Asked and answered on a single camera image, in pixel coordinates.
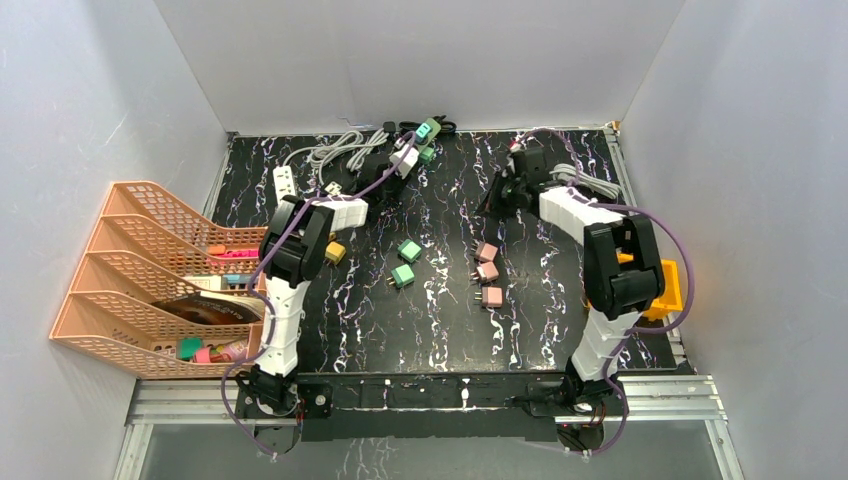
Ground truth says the mint green plug adapter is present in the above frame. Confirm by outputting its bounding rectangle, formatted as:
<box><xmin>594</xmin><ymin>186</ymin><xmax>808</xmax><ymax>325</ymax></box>
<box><xmin>419</xmin><ymin>146</ymin><xmax>436</xmax><ymax>165</ymax></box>

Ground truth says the pink plug adapter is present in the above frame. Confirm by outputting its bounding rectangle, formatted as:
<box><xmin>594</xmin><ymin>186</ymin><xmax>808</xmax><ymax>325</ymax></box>
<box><xmin>473</xmin><ymin>242</ymin><xmax>498</xmax><ymax>263</ymax></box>
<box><xmin>474</xmin><ymin>286</ymin><xmax>504</xmax><ymax>309</ymax></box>
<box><xmin>470</xmin><ymin>261</ymin><xmax>500</xmax><ymax>285</ymax></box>

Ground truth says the teal plug adapter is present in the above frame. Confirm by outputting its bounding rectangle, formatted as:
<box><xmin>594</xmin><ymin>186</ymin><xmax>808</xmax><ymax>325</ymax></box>
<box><xmin>415</xmin><ymin>122</ymin><xmax>432</xmax><ymax>144</ymax></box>

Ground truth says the short black power strip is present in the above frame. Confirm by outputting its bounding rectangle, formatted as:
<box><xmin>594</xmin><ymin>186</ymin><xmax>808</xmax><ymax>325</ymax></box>
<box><xmin>323</xmin><ymin>181</ymin><xmax>348</xmax><ymax>198</ymax></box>

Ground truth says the light green plug adapter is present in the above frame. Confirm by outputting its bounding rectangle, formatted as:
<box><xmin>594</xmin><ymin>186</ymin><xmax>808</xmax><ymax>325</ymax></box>
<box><xmin>397</xmin><ymin>239</ymin><xmax>423</xmax><ymax>263</ymax></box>

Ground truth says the green power strip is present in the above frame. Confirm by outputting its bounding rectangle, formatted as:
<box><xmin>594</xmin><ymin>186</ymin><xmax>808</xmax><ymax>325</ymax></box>
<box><xmin>414</xmin><ymin>117</ymin><xmax>442</xmax><ymax>146</ymax></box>

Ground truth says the white power strip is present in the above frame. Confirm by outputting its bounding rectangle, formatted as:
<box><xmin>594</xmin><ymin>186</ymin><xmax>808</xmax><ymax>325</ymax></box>
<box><xmin>273</xmin><ymin>165</ymin><xmax>299</xmax><ymax>204</ymax></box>

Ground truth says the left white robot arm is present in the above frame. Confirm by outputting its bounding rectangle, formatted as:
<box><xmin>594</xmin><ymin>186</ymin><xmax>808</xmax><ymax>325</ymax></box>
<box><xmin>236</xmin><ymin>147</ymin><xmax>418</xmax><ymax>417</ymax></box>

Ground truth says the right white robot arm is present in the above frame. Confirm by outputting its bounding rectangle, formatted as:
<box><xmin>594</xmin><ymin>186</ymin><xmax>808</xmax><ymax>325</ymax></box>
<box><xmin>478</xmin><ymin>146</ymin><xmax>665</xmax><ymax>416</ymax></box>

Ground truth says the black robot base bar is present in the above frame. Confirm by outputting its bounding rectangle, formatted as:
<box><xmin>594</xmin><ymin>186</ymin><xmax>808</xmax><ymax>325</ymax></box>
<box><xmin>234</xmin><ymin>369</ymin><xmax>623</xmax><ymax>450</ymax></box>

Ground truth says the yellow plastic bin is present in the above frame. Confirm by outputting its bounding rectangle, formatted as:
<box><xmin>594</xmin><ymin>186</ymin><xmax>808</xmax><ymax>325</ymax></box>
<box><xmin>610</xmin><ymin>252</ymin><xmax>684</xmax><ymax>324</ymax></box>

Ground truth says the orange plastic file rack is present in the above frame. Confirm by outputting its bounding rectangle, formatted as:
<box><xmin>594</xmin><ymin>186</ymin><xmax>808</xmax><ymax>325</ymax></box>
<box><xmin>49</xmin><ymin>181</ymin><xmax>266</xmax><ymax>380</ymax></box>

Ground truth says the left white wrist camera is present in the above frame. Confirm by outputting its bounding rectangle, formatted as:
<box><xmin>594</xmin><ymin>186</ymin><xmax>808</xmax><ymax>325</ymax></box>
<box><xmin>389</xmin><ymin>145</ymin><xmax>419</xmax><ymax>179</ymax></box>

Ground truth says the grey coiled cable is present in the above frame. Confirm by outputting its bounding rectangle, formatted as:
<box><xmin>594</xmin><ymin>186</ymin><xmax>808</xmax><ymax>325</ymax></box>
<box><xmin>549</xmin><ymin>162</ymin><xmax>624</xmax><ymax>200</ymax></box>
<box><xmin>344</xmin><ymin>127</ymin><xmax>392</xmax><ymax>174</ymax></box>

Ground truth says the white strip grey cable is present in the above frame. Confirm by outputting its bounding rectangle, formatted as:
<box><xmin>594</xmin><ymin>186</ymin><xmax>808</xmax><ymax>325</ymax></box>
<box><xmin>281</xmin><ymin>129</ymin><xmax>366</xmax><ymax>183</ymax></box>

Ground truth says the black coiled cable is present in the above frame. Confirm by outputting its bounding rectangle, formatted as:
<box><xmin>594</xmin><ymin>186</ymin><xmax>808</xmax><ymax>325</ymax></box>
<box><xmin>382</xmin><ymin>114</ymin><xmax>460</xmax><ymax>137</ymax></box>

